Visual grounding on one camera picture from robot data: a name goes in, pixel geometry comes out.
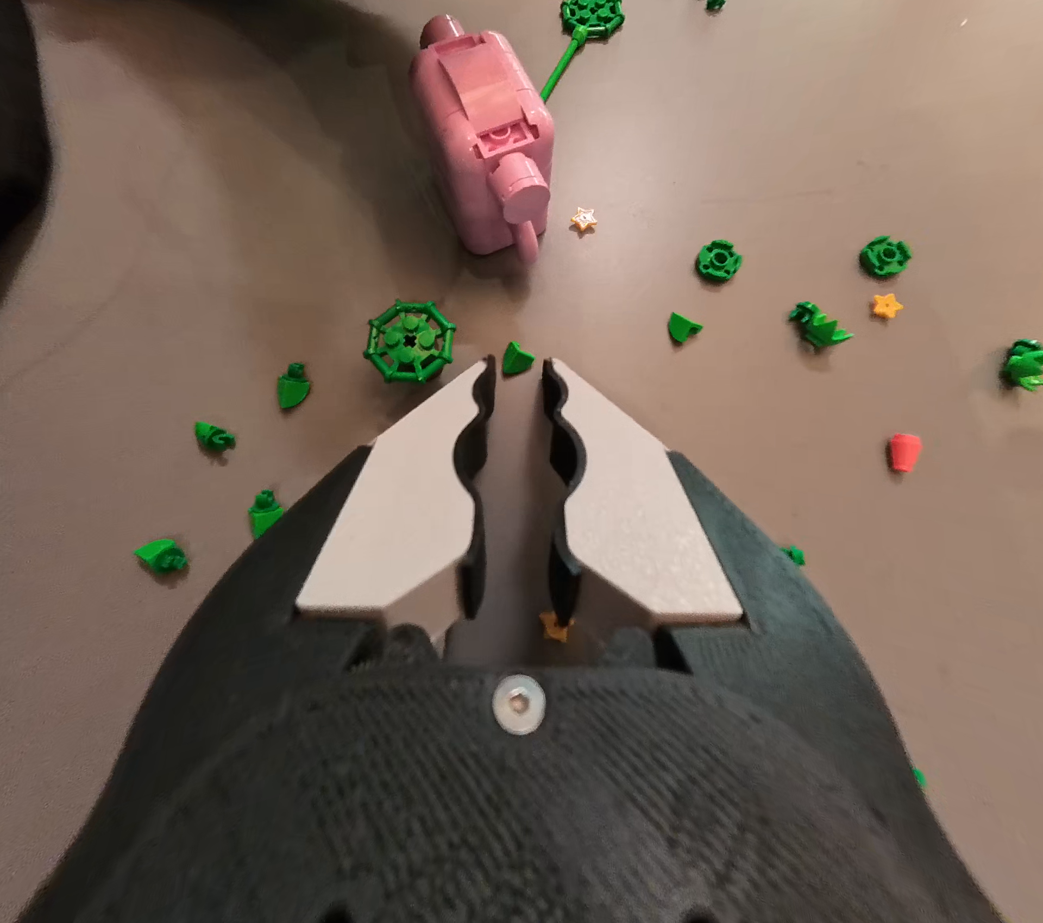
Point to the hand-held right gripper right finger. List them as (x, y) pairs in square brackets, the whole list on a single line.
[(652, 532)]

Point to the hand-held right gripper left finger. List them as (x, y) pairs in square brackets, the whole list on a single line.
[(391, 524)]

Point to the green leaf toy piece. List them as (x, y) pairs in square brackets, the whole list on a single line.
[(214, 436), (160, 556), (517, 358), (265, 511), (683, 327), (293, 385)]

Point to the yellow star toy piece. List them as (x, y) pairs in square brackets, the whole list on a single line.
[(886, 305), (583, 218), (556, 625)]

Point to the small green toy piece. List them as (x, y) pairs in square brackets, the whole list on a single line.
[(793, 555)]

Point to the green web wheel piece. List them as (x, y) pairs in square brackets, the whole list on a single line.
[(409, 340)]

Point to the green web piece with stem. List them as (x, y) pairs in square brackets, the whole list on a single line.
[(591, 10)]

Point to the pink toy brick watering can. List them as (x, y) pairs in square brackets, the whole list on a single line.
[(481, 141)]

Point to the pink cone toy piece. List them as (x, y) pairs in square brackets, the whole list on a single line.
[(904, 452)]

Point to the green spiky toy plant piece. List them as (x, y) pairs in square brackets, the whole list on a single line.
[(1023, 365), (819, 326)]

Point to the green round toy plate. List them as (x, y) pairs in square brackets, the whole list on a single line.
[(719, 260), (885, 256)]

